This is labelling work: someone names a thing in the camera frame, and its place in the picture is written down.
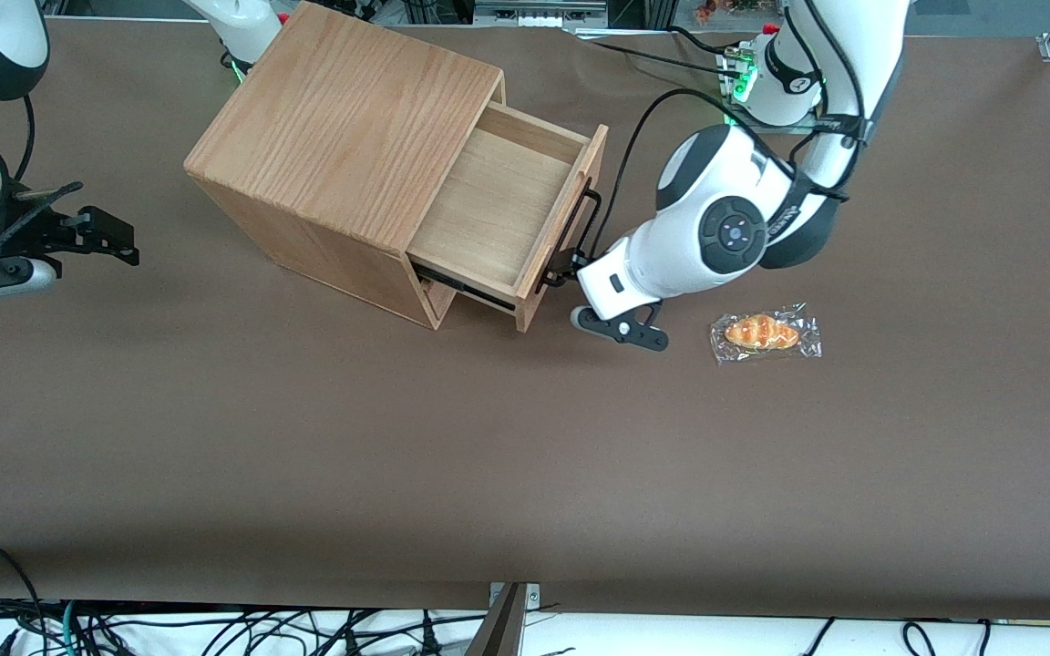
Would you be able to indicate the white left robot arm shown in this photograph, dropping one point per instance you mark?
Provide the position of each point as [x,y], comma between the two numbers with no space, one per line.
[716,164]

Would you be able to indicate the wrapped bread roll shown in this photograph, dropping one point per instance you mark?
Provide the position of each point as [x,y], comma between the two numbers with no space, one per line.
[762,332]

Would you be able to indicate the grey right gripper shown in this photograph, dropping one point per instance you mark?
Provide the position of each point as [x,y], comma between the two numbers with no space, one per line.
[25,233]

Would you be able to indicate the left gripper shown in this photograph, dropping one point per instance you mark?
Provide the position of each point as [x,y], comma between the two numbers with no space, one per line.
[569,267]

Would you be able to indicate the wooden drawer cabinet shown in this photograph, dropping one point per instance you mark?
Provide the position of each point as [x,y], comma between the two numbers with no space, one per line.
[343,128]

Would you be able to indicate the grey metal rack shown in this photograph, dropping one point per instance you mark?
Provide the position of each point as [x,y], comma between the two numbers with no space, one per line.
[534,11]

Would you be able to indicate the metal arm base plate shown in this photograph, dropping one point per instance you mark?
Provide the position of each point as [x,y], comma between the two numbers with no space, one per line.
[735,117]

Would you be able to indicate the small orange object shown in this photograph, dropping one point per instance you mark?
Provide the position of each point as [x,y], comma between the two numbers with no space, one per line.
[705,9]

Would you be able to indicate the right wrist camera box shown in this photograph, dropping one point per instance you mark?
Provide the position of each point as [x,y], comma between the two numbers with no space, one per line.
[5,278]

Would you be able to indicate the plain wooden drawer front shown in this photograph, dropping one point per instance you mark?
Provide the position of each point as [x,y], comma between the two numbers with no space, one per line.
[441,305]

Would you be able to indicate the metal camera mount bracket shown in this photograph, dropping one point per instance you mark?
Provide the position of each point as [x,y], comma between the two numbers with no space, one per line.
[502,629]

